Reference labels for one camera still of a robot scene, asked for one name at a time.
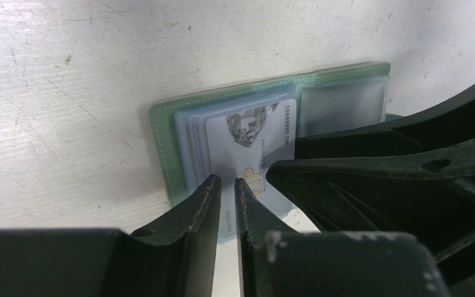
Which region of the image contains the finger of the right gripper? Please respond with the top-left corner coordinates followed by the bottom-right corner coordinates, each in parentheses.
top-left (295, 84), bottom-right (475, 159)
top-left (267, 139), bottom-right (475, 261)

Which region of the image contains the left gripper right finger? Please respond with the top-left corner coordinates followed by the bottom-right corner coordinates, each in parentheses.
top-left (234, 178), bottom-right (303, 296)

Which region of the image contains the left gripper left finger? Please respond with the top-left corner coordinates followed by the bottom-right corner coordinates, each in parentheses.
top-left (131, 174), bottom-right (223, 297)

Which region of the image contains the white VIP card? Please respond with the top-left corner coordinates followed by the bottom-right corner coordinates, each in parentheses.
top-left (205, 98), bottom-right (297, 244)

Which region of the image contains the green card holder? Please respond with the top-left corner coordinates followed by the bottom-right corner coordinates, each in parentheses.
top-left (149, 61), bottom-right (394, 206)

